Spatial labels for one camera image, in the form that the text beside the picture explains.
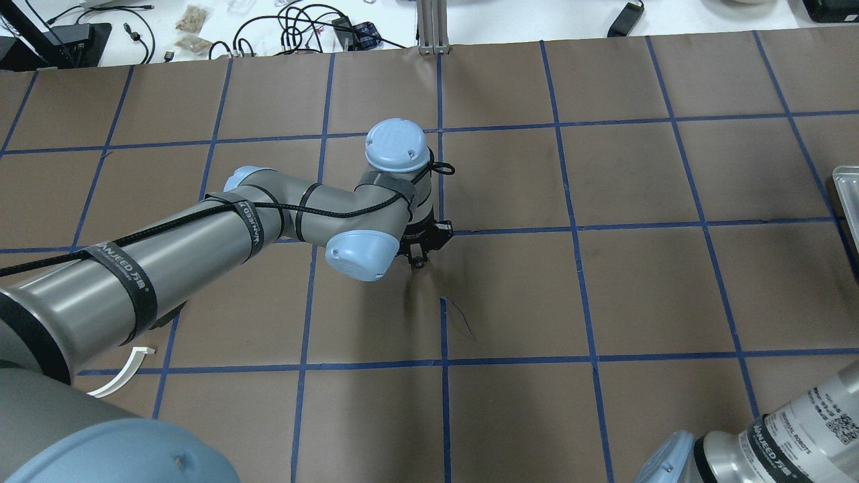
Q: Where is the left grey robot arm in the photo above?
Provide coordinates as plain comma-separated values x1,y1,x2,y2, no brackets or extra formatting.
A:
1,118,455,482

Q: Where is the metal tray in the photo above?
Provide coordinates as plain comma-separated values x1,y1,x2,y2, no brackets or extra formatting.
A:
831,165,858,271

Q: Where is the aluminium frame post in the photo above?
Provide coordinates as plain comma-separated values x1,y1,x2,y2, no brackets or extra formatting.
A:
415,0,451,56

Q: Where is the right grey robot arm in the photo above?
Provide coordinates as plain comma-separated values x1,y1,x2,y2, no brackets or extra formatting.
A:
635,362,858,482

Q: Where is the white curved plastic bracket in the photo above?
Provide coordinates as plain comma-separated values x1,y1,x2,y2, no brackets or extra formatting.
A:
87,346,156,398

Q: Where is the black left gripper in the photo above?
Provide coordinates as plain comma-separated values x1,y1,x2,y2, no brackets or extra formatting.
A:
396,218,454,269

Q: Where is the black power adapter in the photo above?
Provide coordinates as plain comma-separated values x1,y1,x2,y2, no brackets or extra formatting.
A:
606,1,645,38

